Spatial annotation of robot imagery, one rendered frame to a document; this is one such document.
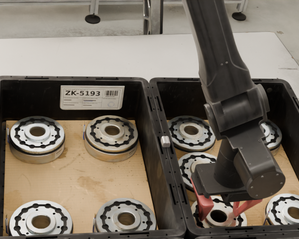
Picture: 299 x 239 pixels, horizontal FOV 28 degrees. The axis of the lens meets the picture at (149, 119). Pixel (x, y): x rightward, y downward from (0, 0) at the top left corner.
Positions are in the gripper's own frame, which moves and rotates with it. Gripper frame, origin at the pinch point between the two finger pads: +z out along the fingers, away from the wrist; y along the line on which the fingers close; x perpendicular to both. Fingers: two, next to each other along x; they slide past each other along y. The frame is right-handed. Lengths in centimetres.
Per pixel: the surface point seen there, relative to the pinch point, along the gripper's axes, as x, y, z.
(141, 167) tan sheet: 16.1, -9.3, 4.0
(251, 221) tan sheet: 0.5, 7.5, 4.1
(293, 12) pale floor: 209, 139, 87
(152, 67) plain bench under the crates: 66, 7, 17
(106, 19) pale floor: 205, 28, 87
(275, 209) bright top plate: 0.1, 11.0, 1.0
